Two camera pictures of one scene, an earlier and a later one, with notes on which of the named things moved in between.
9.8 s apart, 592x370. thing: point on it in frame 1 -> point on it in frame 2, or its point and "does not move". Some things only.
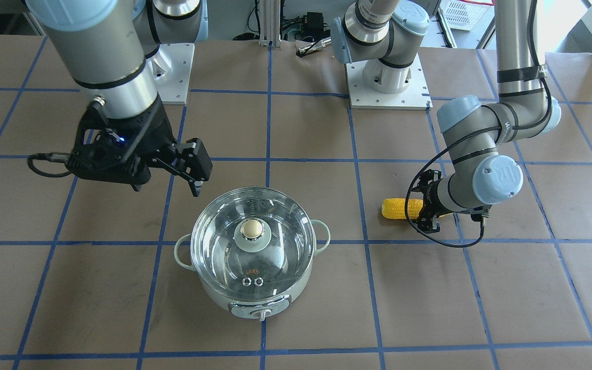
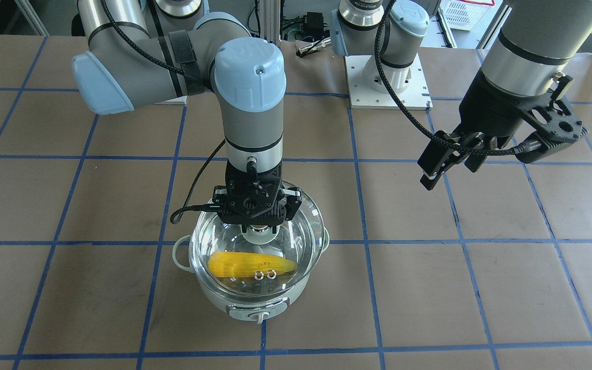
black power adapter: x=315 y=25 does not move
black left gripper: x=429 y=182 -> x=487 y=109
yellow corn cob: x=394 y=208 -> x=244 y=264
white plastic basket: x=462 y=15 does not move
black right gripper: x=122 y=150 -> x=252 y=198
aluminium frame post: x=270 y=23 does not move
